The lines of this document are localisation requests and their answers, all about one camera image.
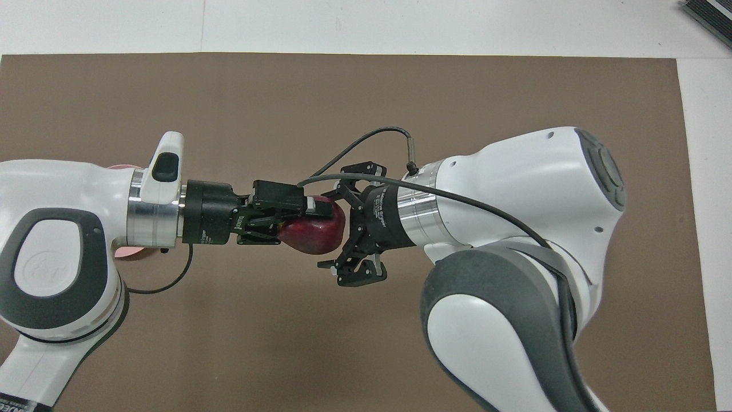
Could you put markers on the pink plate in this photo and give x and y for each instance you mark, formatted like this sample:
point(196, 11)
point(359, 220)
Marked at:
point(127, 252)

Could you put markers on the brown table mat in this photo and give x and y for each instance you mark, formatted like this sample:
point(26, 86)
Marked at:
point(343, 343)

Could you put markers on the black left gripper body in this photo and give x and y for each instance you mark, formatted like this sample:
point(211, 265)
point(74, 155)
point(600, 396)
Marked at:
point(209, 212)

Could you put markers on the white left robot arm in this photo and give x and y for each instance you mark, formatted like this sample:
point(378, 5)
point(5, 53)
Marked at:
point(57, 189)

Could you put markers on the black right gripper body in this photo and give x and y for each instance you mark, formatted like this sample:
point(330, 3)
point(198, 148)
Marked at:
point(383, 217)

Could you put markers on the dark red apple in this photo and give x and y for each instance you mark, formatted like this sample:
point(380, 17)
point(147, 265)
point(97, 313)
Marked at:
point(314, 234)

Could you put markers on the black ridged device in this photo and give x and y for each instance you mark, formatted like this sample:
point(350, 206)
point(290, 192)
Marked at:
point(712, 17)

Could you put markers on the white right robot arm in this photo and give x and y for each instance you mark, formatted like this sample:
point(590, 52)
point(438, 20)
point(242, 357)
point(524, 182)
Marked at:
point(514, 189)

